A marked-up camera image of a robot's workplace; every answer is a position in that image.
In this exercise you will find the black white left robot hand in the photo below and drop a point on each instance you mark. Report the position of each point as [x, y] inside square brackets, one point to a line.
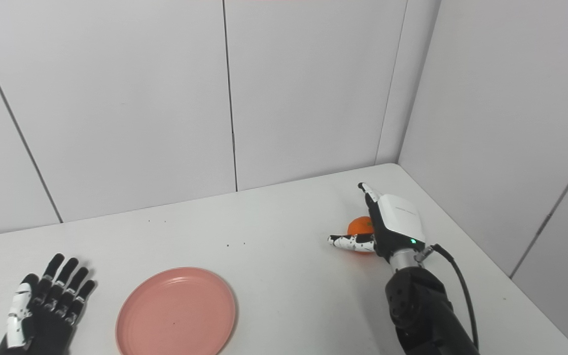
[47, 330]

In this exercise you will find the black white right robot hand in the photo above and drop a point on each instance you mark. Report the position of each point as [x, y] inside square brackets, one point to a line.
[397, 222]

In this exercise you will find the orange fruit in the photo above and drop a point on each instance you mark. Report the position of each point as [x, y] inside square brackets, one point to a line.
[359, 226]

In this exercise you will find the pink round plate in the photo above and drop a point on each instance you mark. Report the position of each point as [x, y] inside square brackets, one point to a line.
[175, 315]

